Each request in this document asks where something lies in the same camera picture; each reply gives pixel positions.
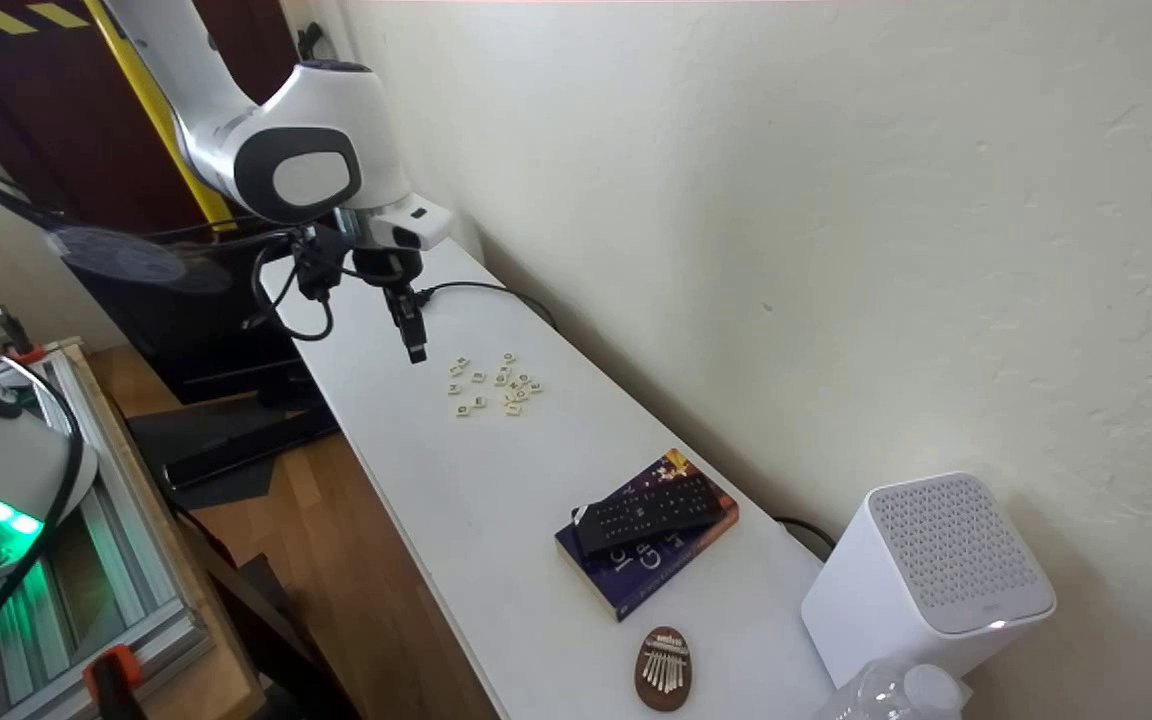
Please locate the yellow diagonal stripe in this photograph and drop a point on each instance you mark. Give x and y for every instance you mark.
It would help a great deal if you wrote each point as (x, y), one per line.
(219, 208)

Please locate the brown oval kalimba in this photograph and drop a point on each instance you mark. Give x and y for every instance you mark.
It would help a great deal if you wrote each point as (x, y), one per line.
(663, 667)

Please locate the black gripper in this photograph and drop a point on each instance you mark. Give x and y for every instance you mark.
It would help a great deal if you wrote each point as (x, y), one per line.
(389, 265)

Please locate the yellow black hazard tape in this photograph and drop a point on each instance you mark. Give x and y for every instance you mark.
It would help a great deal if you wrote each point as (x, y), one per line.
(3, 23)

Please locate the orange clamp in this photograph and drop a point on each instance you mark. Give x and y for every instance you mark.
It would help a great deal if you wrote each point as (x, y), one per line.
(109, 673)

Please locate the cream letter tile I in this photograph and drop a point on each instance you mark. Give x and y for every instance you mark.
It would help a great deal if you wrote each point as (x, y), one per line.
(519, 410)
(500, 380)

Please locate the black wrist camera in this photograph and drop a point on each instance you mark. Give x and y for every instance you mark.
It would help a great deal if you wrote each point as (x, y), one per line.
(323, 263)

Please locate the black cabinet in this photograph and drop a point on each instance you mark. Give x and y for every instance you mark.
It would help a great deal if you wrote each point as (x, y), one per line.
(163, 334)

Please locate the cream letter tile O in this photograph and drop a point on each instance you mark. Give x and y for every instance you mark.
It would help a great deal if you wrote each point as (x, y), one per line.
(521, 387)

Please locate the aluminium frame rail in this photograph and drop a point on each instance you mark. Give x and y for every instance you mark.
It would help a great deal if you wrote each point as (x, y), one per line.
(163, 625)

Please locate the black remote control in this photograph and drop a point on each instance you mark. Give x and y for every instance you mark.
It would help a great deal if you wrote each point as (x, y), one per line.
(640, 515)

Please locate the wooden board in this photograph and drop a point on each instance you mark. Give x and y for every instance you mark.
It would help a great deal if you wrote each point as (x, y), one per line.
(189, 562)

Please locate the small dark post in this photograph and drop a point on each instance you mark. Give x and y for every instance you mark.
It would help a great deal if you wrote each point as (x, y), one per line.
(8, 325)

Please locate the cream letter tile N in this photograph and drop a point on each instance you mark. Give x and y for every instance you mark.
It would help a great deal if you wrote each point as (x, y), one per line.
(511, 360)

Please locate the purple blue book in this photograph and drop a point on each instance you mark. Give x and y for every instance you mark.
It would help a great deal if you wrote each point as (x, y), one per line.
(648, 577)

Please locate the black stand leg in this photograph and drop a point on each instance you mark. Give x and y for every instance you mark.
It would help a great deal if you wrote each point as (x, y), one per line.
(268, 625)

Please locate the white cube speaker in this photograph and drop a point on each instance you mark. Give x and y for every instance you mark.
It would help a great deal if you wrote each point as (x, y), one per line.
(921, 585)

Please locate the black low bench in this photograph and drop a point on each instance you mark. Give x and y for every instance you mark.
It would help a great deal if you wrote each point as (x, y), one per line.
(229, 443)

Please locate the cream letter tile G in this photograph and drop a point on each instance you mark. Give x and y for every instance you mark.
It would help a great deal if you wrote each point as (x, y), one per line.
(480, 377)

